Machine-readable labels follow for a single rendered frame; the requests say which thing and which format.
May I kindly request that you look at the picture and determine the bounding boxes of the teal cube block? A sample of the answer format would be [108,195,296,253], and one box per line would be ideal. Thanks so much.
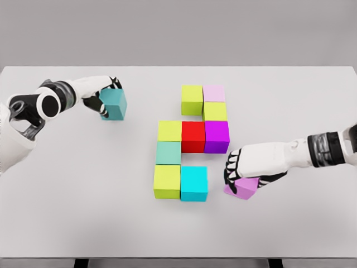
[99,88,128,121]

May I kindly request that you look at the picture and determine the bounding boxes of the yellow-green cube block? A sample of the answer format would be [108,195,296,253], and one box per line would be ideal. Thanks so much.
[181,84,204,116]
[202,102,229,122]
[157,120,183,142]
[153,164,182,200]

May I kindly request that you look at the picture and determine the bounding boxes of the purple cube block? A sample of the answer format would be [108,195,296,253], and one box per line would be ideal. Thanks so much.
[203,120,230,154]

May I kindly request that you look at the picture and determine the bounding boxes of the sea-green cube block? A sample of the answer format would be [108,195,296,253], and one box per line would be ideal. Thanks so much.
[155,141,182,166]

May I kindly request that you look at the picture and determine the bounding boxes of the pale pink cube block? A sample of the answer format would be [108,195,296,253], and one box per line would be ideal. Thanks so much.
[202,84,226,104]

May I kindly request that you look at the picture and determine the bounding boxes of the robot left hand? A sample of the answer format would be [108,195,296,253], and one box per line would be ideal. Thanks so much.
[80,75,123,120]

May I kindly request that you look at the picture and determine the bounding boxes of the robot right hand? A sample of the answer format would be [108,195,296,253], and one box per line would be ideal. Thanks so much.
[223,142,288,195]

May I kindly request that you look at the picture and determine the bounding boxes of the orchid pink cube block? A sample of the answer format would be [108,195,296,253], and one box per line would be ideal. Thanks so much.
[223,176,260,200]

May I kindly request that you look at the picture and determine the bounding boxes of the red cube block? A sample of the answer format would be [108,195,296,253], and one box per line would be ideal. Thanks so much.
[181,121,206,154]

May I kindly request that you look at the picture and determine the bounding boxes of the cyan cube block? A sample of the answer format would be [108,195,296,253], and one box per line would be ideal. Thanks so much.
[180,166,209,202]

